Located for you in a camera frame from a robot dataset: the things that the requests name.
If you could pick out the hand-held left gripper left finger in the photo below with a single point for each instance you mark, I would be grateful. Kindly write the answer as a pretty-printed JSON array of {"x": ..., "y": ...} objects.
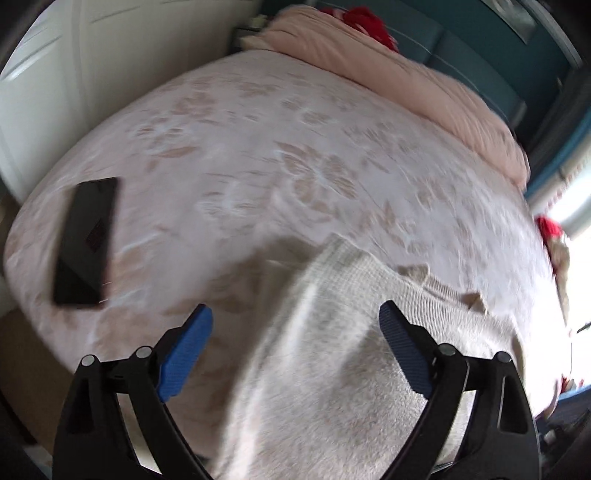
[{"x": 184, "y": 355}]

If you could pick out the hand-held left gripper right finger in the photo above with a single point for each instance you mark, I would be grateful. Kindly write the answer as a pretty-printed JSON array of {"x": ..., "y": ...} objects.
[{"x": 406, "y": 350}]

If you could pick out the cream sweater with black hearts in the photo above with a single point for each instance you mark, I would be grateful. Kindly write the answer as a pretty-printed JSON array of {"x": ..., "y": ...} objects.
[{"x": 332, "y": 392}]

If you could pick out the red and beige toy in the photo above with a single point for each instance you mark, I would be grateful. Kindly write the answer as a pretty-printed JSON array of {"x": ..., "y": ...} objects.
[{"x": 561, "y": 258}]

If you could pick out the small red cloth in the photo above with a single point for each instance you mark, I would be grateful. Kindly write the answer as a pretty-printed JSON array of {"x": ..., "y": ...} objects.
[{"x": 549, "y": 227}]

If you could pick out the bed with floral sheet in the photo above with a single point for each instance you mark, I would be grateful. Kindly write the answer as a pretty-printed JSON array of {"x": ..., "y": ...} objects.
[{"x": 258, "y": 161}]

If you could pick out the bright window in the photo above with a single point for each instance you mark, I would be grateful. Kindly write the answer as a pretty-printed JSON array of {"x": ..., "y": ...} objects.
[{"x": 579, "y": 207}]

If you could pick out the pink duvet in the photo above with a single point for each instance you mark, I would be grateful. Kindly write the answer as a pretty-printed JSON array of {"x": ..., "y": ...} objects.
[{"x": 415, "y": 83}]

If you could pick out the teal padded headboard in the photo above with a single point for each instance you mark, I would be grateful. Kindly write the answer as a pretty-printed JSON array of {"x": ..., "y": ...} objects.
[{"x": 461, "y": 46}]

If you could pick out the white wardrobe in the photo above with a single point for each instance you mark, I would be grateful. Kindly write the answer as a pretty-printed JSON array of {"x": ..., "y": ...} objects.
[{"x": 115, "y": 46}]

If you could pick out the red cloth with white print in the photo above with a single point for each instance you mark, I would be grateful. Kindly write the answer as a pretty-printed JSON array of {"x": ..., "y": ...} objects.
[{"x": 364, "y": 21}]

